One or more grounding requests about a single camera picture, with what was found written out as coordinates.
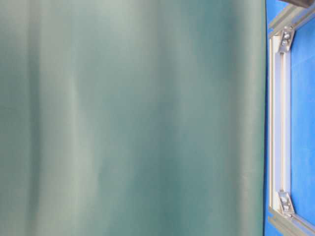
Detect upper steel corner bracket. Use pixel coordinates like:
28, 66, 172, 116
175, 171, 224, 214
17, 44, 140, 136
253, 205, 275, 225
278, 26, 295, 53

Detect aluminium extrusion frame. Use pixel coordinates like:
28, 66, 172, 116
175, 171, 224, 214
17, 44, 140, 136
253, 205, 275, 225
268, 3, 315, 236

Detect steel corner bracket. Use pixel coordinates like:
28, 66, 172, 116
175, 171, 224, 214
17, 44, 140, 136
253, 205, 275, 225
277, 191, 295, 217
278, 26, 295, 53

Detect black blue gripper close-up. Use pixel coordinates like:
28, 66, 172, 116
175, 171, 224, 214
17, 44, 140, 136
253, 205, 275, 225
281, 0, 315, 8

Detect green backdrop curtain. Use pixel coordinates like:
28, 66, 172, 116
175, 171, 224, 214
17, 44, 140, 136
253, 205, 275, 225
0, 0, 266, 236

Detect lower steel corner bracket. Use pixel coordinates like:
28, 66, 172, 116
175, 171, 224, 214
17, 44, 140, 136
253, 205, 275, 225
277, 191, 295, 217

